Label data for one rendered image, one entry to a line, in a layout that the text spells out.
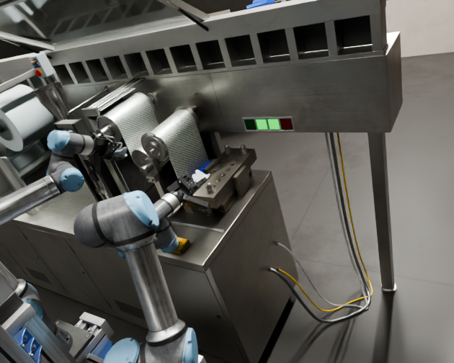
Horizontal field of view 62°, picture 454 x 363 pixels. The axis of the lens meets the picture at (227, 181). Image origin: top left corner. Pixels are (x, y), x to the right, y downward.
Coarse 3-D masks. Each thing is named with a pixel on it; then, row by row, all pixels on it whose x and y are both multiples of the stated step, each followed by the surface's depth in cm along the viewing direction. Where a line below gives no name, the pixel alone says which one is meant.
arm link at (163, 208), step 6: (156, 204) 139; (162, 204) 139; (168, 204) 140; (156, 210) 137; (162, 210) 138; (168, 210) 139; (162, 216) 137; (168, 216) 140; (162, 222) 138; (168, 222) 140; (156, 228) 137; (162, 228) 138
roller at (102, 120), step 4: (144, 96) 187; (148, 100) 187; (152, 104) 188; (100, 120) 176; (104, 120) 174; (108, 120) 173; (100, 124) 178; (104, 124) 176; (112, 124) 173; (116, 128) 174; (116, 132) 175; (116, 136) 177; (120, 136) 175; (116, 140) 179; (120, 140) 178
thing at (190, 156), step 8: (192, 136) 178; (184, 144) 174; (192, 144) 178; (200, 144) 183; (176, 152) 169; (184, 152) 174; (192, 152) 179; (200, 152) 184; (176, 160) 169; (184, 160) 174; (192, 160) 179; (200, 160) 184; (208, 160) 190; (176, 168) 170; (184, 168) 175; (192, 168) 180; (200, 168) 185
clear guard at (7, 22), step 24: (48, 0) 145; (72, 0) 144; (96, 0) 143; (120, 0) 142; (144, 0) 142; (0, 24) 177; (24, 24) 176; (48, 24) 174; (72, 24) 173; (96, 24) 172; (120, 24) 171; (144, 24) 170; (168, 24) 168
